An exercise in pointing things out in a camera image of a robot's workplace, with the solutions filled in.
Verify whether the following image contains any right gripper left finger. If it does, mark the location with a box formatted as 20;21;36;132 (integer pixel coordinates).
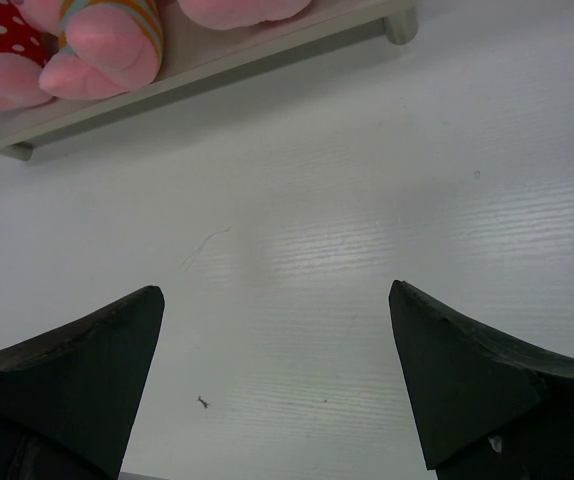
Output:
0;286;165;479

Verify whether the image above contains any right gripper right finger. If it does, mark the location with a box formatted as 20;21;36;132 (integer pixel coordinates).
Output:
389;280;574;479

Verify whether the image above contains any pink toy orange striped shirt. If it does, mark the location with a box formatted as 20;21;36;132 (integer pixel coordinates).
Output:
39;0;164;101

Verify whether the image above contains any white two-tier shelf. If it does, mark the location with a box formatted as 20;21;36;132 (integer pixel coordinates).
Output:
0;1;418;161

